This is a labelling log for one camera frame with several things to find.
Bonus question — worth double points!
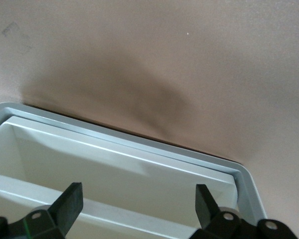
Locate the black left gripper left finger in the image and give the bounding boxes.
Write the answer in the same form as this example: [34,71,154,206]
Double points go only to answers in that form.
[0,182,84,239]

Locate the brown table mat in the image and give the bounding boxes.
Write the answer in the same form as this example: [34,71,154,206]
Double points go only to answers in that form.
[0,0,299,239]

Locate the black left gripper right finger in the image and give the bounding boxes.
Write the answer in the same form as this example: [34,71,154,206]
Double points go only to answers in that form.
[190,184,296,239]

